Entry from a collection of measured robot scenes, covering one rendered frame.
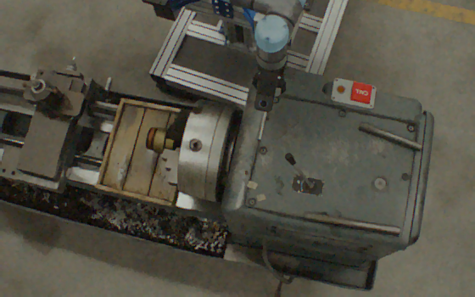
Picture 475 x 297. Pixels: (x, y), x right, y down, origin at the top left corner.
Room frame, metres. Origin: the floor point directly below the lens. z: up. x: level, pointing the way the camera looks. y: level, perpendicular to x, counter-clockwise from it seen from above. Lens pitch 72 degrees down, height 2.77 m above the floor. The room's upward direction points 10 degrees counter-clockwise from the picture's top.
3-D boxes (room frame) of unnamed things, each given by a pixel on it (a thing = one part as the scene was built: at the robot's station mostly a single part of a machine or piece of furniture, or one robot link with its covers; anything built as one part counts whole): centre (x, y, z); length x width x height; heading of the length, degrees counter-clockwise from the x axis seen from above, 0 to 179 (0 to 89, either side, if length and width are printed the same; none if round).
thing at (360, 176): (0.39, -0.28, 1.06); 0.59 x 0.48 x 0.39; 67
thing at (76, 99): (0.83, 0.62, 0.99); 0.20 x 0.10 x 0.05; 67
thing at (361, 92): (0.56, -0.40, 1.26); 0.06 x 0.06 x 0.02; 67
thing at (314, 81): (0.62, -0.25, 1.24); 0.09 x 0.08 x 0.03; 67
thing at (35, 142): (0.79, 0.67, 0.95); 0.43 x 0.17 x 0.05; 157
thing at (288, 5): (0.68, -0.16, 1.65); 0.11 x 0.11 x 0.08; 57
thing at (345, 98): (0.57, -0.38, 1.23); 0.13 x 0.08 x 0.05; 67
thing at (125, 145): (0.62, 0.33, 0.89); 0.36 x 0.30 x 0.04; 157
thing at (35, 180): (0.79, 0.72, 0.90); 0.47 x 0.30 x 0.06; 157
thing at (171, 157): (0.47, 0.20, 1.09); 0.12 x 0.11 x 0.05; 158
